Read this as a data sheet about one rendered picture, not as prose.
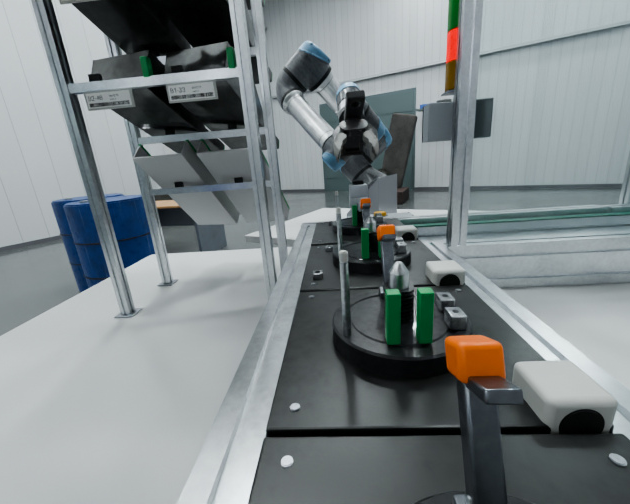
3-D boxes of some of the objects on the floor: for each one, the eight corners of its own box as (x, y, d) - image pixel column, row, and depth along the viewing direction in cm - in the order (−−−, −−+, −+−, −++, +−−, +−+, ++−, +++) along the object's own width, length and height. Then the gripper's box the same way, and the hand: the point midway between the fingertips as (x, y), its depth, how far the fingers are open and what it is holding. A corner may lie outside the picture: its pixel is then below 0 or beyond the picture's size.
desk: (156, 245, 500) (145, 201, 480) (229, 244, 467) (221, 197, 446) (121, 258, 437) (108, 208, 417) (203, 259, 404) (193, 205, 383)
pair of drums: (125, 269, 386) (104, 192, 358) (196, 283, 321) (177, 190, 294) (48, 295, 320) (16, 202, 292) (118, 319, 256) (84, 203, 228)
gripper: (375, 131, 92) (385, 176, 79) (326, 135, 93) (328, 180, 80) (377, 102, 85) (388, 146, 72) (324, 107, 86) (326, 151, 73)
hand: (356, 151), depth 74 cm, fingers open, 8 cm apart
